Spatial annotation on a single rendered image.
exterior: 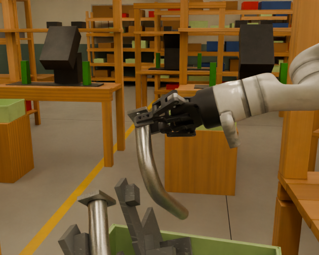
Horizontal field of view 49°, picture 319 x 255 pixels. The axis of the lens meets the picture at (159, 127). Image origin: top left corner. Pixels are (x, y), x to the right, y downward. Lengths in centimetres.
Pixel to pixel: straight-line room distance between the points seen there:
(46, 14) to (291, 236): 1127
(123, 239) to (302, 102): 56
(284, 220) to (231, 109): 102
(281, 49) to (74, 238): 780
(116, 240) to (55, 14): 1135
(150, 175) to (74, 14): 1131
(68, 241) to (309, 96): 44
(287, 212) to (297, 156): 25
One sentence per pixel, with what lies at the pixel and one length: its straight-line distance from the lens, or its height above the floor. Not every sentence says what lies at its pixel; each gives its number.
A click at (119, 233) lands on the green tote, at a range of 94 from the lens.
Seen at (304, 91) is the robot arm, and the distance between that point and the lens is 61.
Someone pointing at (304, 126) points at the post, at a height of 110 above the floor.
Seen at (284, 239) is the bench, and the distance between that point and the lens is 163.
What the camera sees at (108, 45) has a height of 121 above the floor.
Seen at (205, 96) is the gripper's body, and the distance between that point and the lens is 62.
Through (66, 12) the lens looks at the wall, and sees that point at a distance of 1196.
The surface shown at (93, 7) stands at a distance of 1164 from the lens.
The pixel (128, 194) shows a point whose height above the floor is 114.
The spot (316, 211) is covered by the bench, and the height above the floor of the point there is 88.
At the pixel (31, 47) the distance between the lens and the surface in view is 609.
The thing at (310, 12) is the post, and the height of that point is 151.
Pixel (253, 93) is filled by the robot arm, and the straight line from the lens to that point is 62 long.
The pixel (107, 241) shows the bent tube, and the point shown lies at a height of 114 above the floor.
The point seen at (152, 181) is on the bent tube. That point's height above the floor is 118.
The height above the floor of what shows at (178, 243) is 95.
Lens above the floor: 143
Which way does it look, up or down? 14 degrees down
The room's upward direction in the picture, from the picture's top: straight up
